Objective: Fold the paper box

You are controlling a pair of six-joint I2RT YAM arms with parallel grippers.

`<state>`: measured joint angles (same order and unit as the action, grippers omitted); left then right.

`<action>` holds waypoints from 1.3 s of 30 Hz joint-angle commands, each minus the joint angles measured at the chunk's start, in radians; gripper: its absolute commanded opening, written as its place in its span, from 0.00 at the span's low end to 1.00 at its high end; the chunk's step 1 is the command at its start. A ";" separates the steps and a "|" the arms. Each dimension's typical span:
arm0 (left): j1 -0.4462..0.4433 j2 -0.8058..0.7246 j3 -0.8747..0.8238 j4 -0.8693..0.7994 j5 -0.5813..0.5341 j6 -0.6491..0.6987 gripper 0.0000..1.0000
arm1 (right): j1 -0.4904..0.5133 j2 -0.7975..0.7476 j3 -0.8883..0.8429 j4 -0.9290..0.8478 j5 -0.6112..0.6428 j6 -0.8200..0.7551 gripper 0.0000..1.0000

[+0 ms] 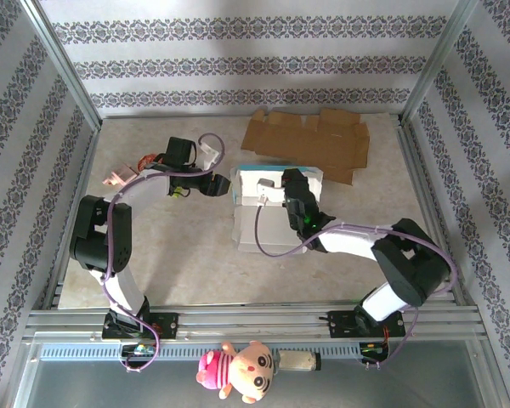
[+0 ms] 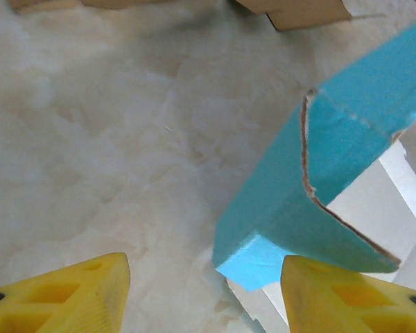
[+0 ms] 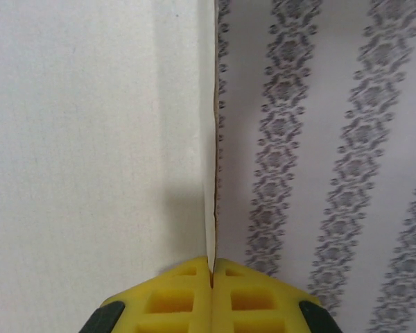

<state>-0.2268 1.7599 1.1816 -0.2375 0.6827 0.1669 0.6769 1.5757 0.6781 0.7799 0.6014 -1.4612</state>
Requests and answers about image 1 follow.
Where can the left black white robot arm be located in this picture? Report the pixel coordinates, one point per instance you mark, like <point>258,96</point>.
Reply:
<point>119,238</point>

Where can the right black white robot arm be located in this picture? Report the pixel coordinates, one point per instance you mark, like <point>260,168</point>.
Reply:
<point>408,263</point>

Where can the clear jar with beige filling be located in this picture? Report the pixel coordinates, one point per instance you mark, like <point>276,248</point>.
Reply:
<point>297,361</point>

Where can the brown cardboard box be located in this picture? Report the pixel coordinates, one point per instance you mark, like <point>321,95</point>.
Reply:
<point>306,140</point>

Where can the pink plush doll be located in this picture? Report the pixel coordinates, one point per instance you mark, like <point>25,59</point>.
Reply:
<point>242,374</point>

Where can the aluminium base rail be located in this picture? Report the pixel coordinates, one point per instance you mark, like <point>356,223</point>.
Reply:
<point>255,319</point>

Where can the aluminium frame post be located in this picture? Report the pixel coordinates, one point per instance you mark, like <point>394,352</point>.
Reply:
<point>64,68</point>
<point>433,68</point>

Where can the small circuit board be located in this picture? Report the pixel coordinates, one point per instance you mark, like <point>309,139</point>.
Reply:
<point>372,349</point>
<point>138,349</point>

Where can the gold tin with red lid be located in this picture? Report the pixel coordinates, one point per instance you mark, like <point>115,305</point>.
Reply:
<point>144,162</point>

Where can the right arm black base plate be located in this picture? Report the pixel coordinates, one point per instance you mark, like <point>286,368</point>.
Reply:
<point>340,325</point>

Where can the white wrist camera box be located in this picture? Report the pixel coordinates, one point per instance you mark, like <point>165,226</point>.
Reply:
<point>207,153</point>
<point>270,191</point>

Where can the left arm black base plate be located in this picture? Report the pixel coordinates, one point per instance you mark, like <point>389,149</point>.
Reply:
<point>166,325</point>

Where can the green toy brick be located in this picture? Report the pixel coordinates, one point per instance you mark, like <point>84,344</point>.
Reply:
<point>177,193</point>

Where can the white and blue paper box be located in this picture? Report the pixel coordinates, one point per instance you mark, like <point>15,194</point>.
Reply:
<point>248,225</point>

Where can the aluminium side rail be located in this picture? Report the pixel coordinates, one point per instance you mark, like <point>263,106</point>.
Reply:
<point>407,140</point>
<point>85,178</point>

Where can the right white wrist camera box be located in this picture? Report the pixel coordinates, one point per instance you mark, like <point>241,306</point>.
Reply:
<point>270,191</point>

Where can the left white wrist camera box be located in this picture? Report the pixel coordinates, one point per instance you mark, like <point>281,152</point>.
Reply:
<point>207,153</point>

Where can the pink plastic toy piece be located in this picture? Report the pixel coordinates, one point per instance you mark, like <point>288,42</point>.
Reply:
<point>121,176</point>

